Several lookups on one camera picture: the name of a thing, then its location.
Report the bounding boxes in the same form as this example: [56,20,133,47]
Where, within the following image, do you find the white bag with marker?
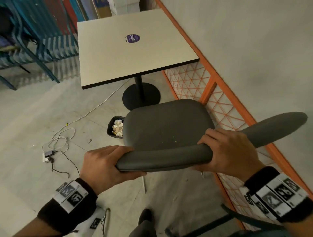
[70,206,111,237]

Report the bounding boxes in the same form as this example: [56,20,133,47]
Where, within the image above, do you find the white cable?
[42,78,132,153]

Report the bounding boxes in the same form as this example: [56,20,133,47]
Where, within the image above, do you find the white square pedestal table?
[77,8,200,111]

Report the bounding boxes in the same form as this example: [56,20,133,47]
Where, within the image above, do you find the person's grey trouser leg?
[128,220,157,237]

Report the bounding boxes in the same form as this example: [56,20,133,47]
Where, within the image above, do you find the black cable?
[50,150,81,179]

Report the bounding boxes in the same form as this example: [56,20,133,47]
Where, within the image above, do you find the crumpled paper waste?
[112,119,124,137]

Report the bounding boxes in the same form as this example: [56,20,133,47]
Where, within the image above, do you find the black right wristband with markers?
[241,166,313,223]

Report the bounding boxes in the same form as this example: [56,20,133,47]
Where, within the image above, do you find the white power adapter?
[42,150,56,163]

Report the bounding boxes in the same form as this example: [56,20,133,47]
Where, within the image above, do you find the person's black shoe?
[138,209,154,226]

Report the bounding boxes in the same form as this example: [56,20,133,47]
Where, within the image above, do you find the leaning coloured boards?
[62,0,115,21]

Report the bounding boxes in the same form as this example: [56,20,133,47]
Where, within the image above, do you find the purple round sticker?
[124,34,141,43]

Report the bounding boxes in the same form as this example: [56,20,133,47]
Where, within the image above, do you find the person's left forearm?
[12,217,63,237]

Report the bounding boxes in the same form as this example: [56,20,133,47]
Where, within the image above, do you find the person's right hand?
[191,128,266,183]

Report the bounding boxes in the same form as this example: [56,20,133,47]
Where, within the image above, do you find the person's left hand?
[80,145,147,196]

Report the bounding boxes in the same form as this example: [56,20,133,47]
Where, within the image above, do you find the black trash bin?
[107,116,126,139]

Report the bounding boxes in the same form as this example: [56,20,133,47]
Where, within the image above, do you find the black left wristband with markers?
[37,178,98,234]

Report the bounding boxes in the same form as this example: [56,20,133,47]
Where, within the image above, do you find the orange mesh fence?
[155,0,313,230]

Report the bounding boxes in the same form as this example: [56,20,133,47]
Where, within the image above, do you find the black wristband with markers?
[37,178,98,234]
[241,166,313,223]

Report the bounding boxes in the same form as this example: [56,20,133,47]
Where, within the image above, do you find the person's right forearm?
[282,214,313,237]

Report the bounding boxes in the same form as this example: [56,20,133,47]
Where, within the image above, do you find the stack of blue metal chairs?
[0,0,80,91]

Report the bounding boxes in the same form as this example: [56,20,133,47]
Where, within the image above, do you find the white stacked boxes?
[108,0,141,16]

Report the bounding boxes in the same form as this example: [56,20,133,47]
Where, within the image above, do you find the grey padded chair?
[115,99,308,194]

